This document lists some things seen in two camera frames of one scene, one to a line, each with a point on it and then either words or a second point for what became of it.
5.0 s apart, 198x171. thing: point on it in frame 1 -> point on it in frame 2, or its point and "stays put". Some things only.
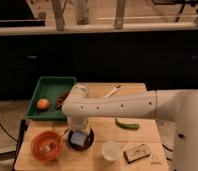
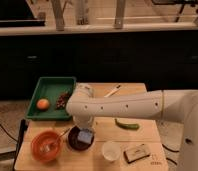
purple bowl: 88,142 stays put
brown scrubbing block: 136,153 stays put
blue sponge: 78,138 -> 85,136
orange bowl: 46,145 stays put
